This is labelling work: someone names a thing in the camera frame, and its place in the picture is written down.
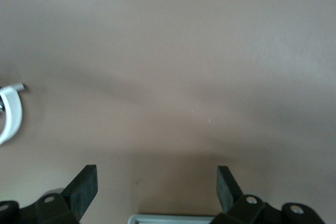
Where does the white curved plastic part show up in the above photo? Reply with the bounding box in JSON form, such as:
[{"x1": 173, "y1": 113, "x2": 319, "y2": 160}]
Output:
[{"x1": 0, "y1": 83, "x2": 26, "y2": 146}]

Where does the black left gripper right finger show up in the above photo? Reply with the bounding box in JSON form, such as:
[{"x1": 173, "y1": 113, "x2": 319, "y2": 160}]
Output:
[{"x1": 213, "y1": 166, "x2": 327, "y2": 224}]

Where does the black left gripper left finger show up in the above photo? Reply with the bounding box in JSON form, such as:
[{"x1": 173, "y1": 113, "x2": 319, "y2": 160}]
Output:
[{"x1": 0, "y1": 164, "x2": 99, "y2": 224}]

